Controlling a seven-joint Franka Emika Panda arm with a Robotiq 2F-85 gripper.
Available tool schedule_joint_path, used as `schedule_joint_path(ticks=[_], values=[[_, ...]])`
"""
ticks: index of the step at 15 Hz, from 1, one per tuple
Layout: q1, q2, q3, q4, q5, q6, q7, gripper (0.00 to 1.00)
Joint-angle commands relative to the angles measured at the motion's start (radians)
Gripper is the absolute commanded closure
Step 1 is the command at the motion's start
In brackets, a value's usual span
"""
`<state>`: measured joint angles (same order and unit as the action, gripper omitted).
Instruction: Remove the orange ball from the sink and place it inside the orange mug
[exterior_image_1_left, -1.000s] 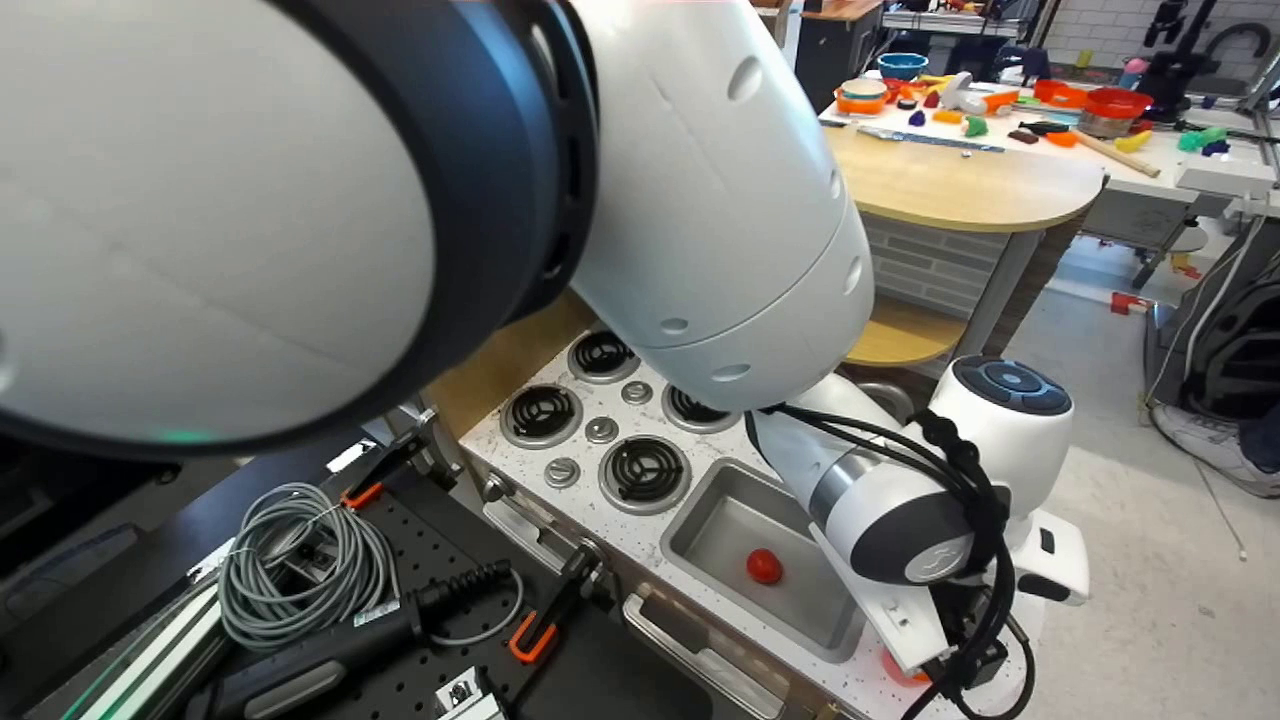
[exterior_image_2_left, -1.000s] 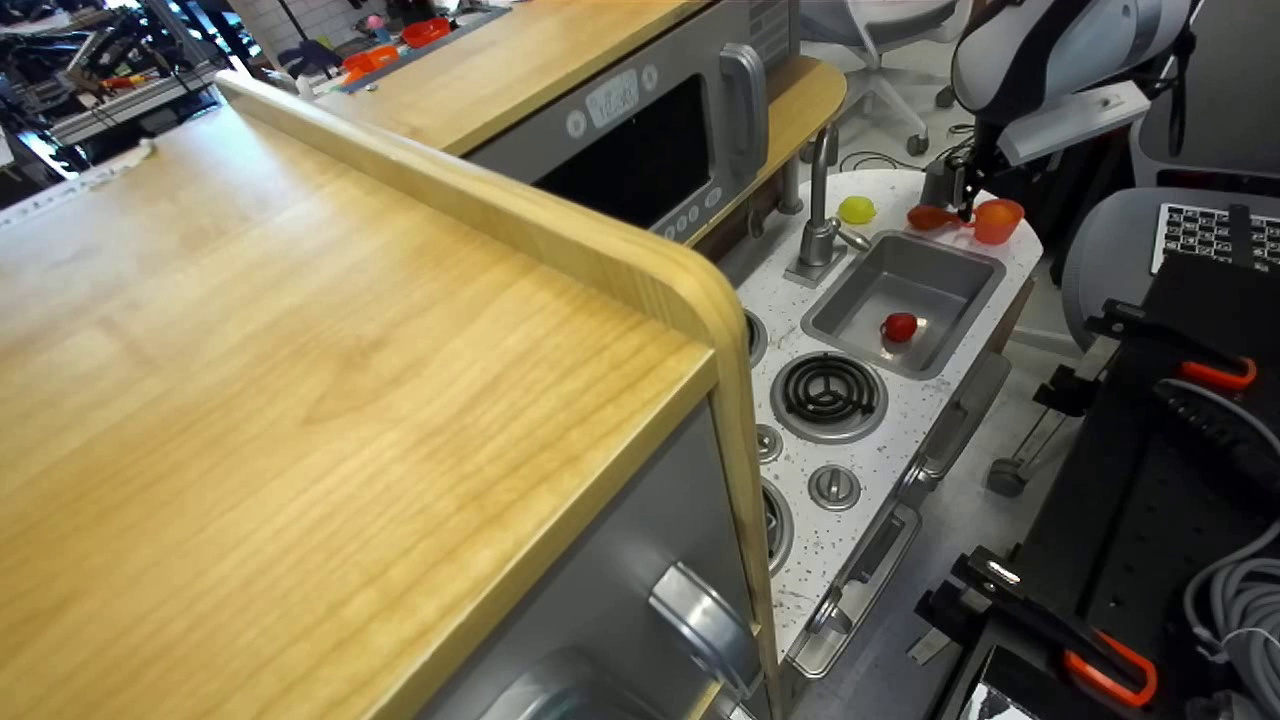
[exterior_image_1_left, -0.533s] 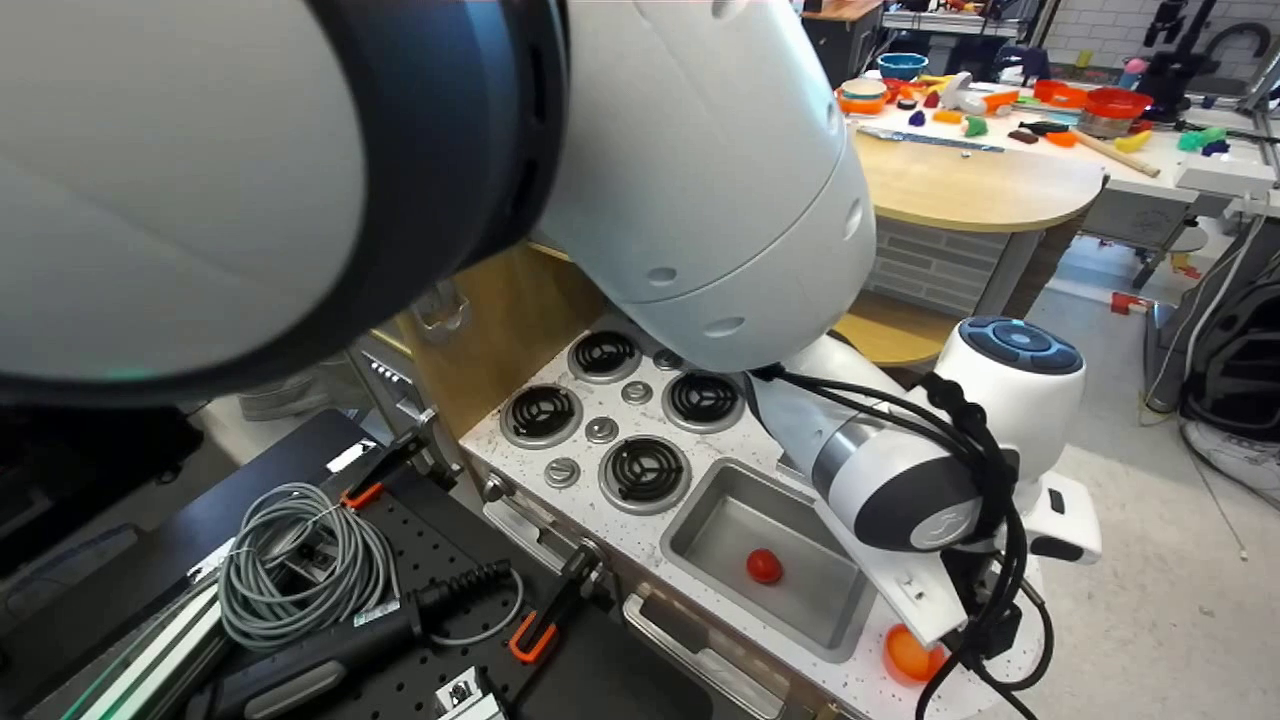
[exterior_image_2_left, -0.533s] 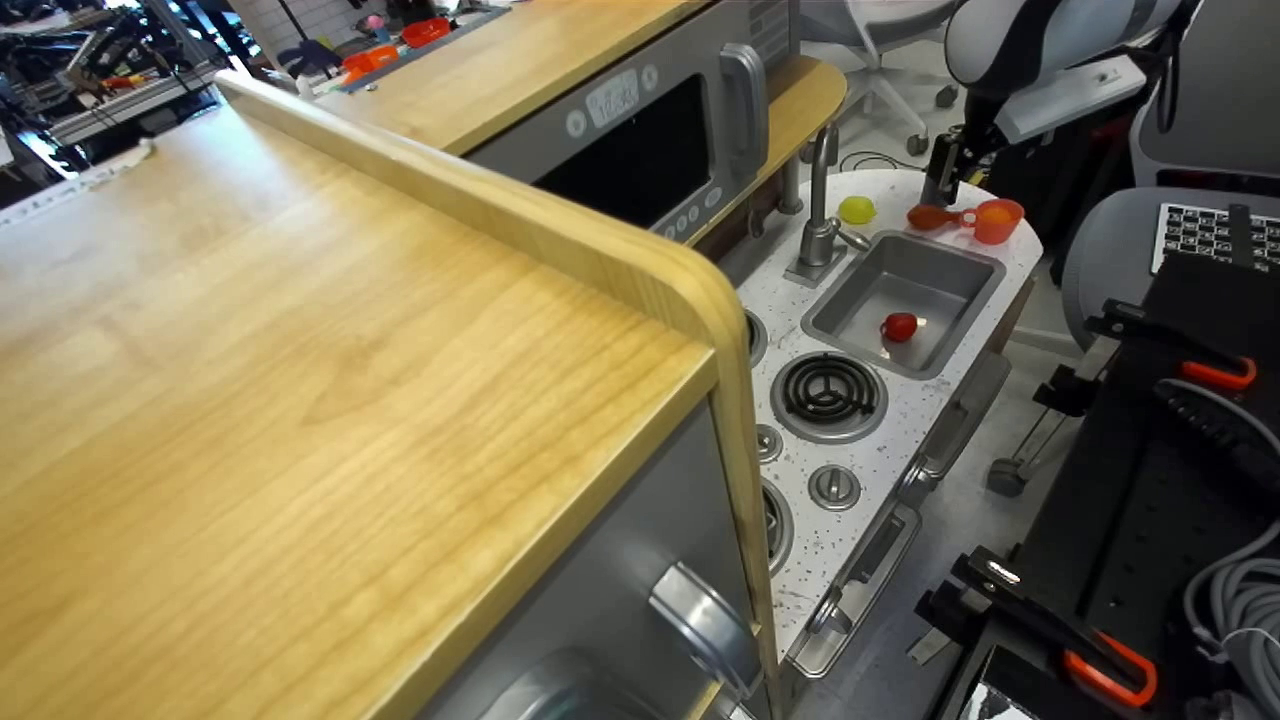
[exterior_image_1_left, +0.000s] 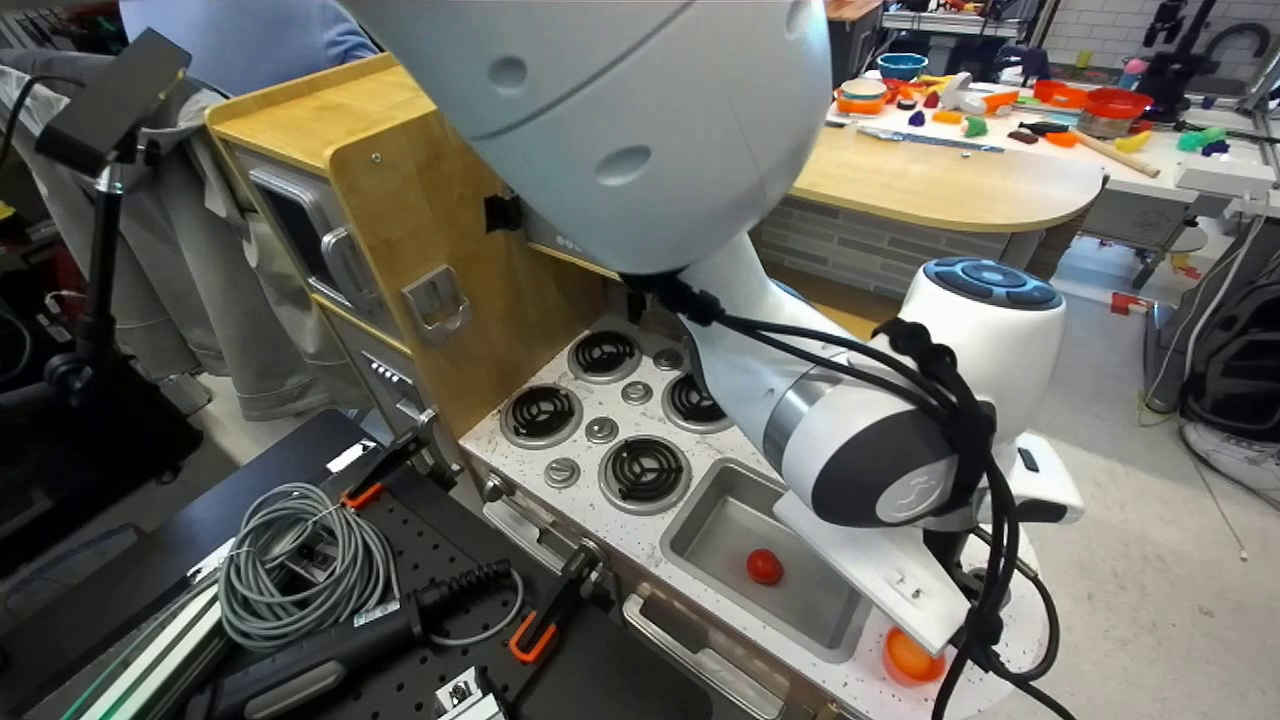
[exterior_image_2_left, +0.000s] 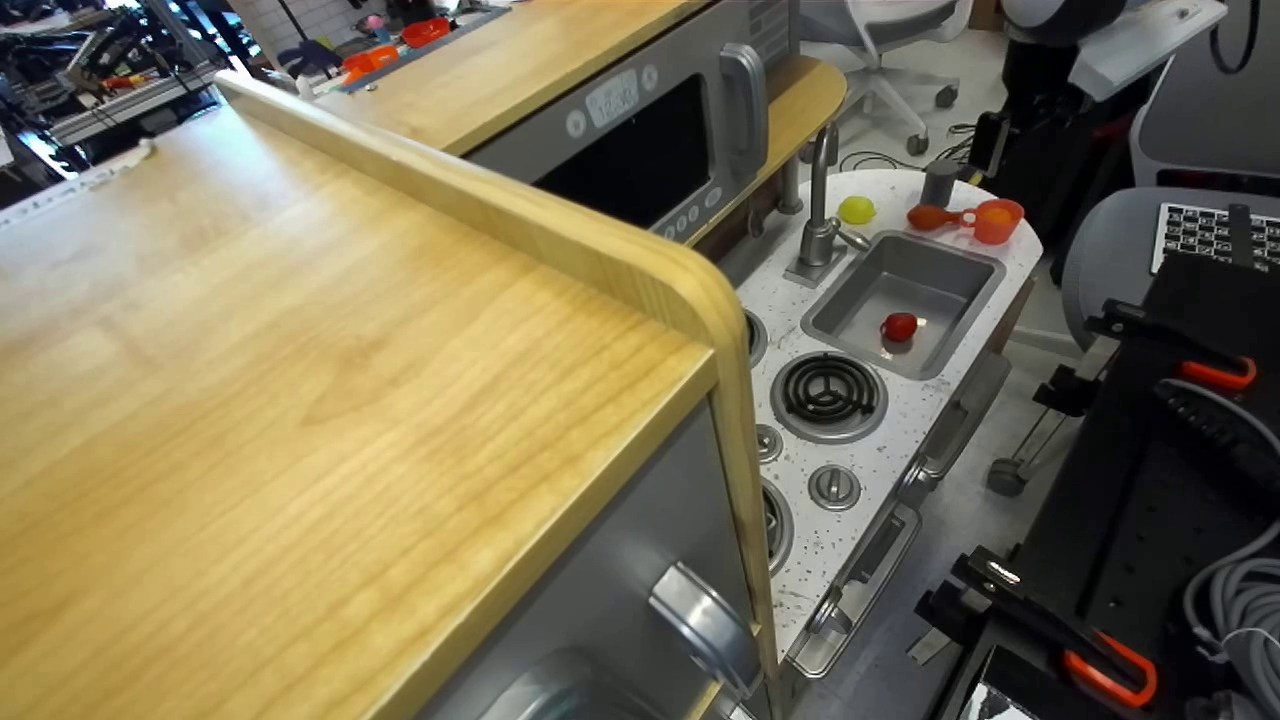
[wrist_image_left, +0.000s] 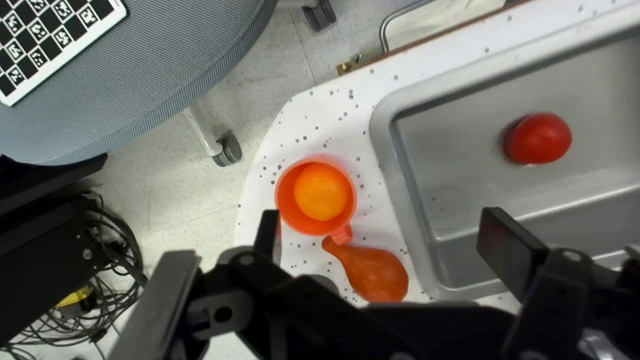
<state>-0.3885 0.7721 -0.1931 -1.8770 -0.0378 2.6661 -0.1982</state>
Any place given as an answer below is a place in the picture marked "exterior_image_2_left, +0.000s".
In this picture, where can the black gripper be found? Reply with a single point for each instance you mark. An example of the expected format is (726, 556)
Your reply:
(1064, 134)

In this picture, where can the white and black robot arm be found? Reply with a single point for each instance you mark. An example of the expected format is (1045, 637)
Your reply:
(1144, 46)

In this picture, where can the orange mug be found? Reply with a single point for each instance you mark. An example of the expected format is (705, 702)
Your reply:
(997, 221)

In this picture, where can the silver sink basin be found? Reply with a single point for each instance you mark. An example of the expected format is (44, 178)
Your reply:
(920, 273)

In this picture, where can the yellow ball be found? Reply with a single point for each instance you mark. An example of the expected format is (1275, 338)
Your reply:
(859, 210)

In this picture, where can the red ball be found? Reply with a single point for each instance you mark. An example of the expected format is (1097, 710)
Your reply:
(901, 329)

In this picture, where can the grey round table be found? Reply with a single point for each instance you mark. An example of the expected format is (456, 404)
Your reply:
(1104, 253)

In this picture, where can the grey round toy lid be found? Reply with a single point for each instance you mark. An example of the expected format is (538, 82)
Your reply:
(942, 182)

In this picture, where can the small orange scoop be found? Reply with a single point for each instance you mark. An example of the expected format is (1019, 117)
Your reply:
(933, 218)

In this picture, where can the checkered calibration board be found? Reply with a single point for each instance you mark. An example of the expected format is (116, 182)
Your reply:
(1205, 235)

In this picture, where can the white office chair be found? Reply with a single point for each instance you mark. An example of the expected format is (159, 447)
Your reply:
(887, 66)

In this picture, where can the dark chair caster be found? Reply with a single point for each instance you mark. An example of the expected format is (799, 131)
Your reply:
(1006, 476)
(1061, 390)

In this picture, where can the silver toy faucet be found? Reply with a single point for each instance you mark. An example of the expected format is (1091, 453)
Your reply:
(816, 224)

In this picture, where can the orange and black clamp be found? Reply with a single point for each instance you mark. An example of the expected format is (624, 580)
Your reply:
(1115, 672)
(1220, 374)

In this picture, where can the black coil stove burner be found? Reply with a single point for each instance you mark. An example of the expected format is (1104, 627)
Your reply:
(776, 525)
(829, 394)
(754, 338)

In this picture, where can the black perforated base board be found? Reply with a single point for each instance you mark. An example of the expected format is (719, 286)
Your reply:
(1144, 533)

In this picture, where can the silver stove knob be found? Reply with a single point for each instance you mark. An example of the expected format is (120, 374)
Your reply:
(833, 486)
(768, 442)

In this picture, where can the silver toy microwave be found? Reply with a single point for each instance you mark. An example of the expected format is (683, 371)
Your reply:
(624, 147)

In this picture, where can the silver round dial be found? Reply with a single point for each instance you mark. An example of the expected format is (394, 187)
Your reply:
(700, 627)

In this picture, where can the red toy bowl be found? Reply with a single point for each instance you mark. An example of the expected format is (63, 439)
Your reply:
(368, 61)

